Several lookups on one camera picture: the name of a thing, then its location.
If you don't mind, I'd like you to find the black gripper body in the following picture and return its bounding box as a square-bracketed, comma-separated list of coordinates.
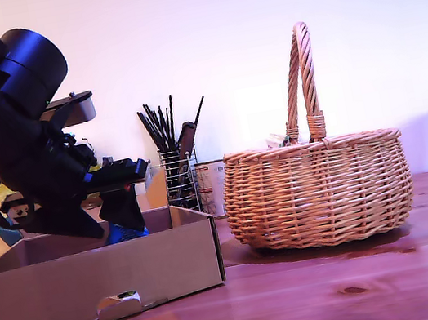
[0, 110, 156, 232]

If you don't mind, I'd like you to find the blue Terry's orange egg bag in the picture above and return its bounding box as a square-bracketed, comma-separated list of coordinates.
[105, 216, 150, 246]

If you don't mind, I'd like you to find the green white Galaxy egg bag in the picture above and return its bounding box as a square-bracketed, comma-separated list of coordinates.
[265, 128, 299, 151]

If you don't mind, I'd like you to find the brown cardboard box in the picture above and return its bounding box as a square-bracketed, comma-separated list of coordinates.
[0, 157, 234, 320]

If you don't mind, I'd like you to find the black chopstick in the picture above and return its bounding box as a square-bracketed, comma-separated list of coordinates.
[186, 95, 210, 131]
[141, 101, 170, 155]
[163, 95, 182, 151]
[136, 109, 164, 157]

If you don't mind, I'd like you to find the white can with red band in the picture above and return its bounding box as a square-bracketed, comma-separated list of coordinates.
[193, 158, 234, 219]

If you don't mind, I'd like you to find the wire utensil holder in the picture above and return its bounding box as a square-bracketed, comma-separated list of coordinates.
[158, 144, 207, 216]

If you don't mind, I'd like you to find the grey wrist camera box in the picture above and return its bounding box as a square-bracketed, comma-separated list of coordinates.
[39, 88, 100, 131]

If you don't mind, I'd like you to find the dark wooden handled utensil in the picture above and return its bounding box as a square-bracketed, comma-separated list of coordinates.
[173, 119, 203, 162]

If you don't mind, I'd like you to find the woven wicker basket with handle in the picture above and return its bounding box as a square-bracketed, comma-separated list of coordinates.
[194, 7, 422, 264]

